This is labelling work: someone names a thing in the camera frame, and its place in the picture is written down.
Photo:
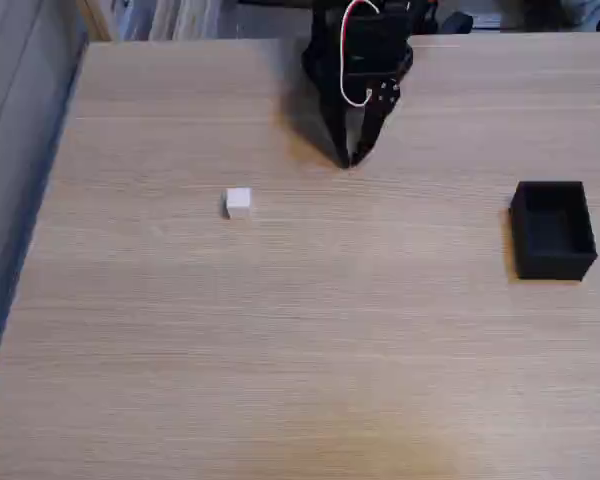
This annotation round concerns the white block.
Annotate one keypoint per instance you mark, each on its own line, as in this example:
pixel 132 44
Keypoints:
pixel 239 202

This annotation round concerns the black open box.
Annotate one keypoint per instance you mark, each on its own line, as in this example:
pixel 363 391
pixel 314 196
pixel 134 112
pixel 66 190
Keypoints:
pixel 552 235

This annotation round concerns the dark rounded object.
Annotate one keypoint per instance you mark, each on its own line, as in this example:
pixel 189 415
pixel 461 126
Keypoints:
pixel 456 23

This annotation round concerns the pale folded curtain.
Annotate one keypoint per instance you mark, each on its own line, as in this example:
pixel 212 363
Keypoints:
pixel 180 19

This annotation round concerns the light wooden strip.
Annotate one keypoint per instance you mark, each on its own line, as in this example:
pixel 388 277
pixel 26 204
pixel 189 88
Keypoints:
pixel 96 20

